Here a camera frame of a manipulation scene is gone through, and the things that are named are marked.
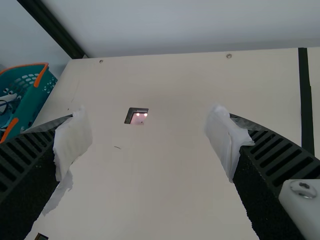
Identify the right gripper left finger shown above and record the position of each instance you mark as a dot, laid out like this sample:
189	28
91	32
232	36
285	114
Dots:
25	175

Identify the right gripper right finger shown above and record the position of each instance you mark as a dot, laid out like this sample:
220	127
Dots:
262	162

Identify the teal shopping basket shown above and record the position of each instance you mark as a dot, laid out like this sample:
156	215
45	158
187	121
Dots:
27	100

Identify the black strip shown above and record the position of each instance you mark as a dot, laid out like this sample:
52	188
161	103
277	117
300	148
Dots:
306	100

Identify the small square scanner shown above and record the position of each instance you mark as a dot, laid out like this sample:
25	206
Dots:
138	117

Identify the black post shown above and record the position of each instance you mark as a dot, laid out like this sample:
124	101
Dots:
56	30

